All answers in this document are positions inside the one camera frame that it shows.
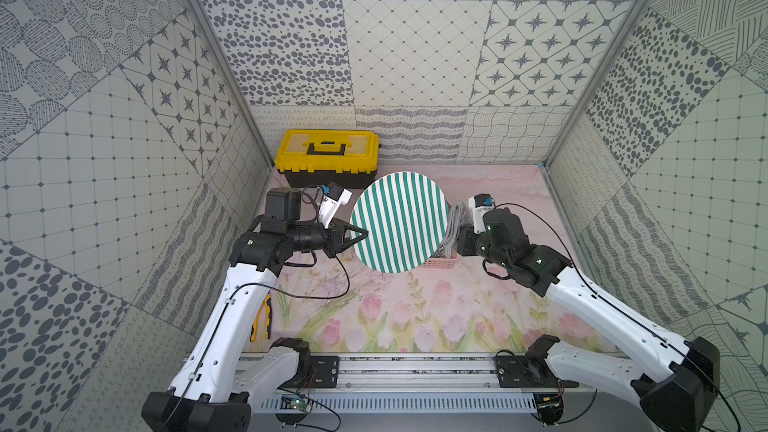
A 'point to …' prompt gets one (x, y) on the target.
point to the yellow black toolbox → (329, 158)
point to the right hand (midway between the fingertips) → (454, 234)
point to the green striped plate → (398, 222)
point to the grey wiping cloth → (460, 216)
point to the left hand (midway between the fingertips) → (361, 226)
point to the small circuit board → (298, 402)
